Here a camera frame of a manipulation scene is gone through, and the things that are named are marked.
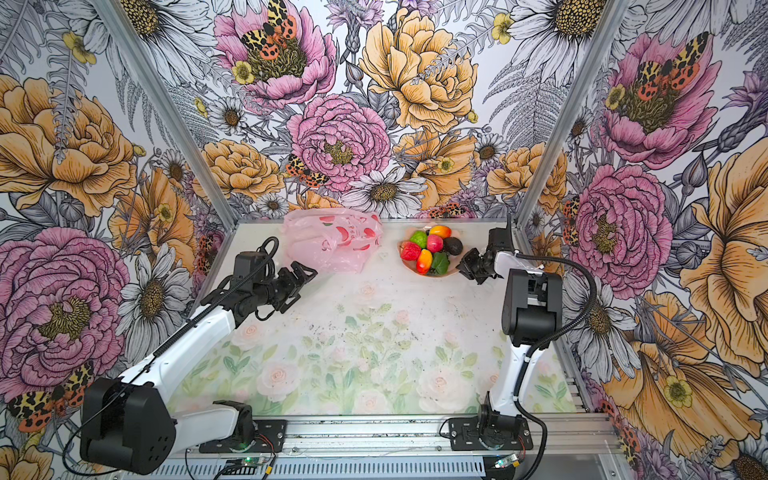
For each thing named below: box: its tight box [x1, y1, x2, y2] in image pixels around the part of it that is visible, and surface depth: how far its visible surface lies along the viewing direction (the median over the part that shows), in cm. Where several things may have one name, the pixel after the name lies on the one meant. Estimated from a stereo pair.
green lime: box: [410, 230, 427, 249], surface depth 109 cm
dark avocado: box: [443, 236, 463, 256], surface depth 107 cm
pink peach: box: [427, 234, 444, 253], surface depth 105 cm
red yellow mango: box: [417, 248, 433, 275], surface depth 104 cm
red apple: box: [399, 241, 421, 261], surface depth 104 cm
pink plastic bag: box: [284, 208, 383, 274], surface depth 107 cm
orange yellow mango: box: [429, 225, 452, 239], surface depth 113 cm
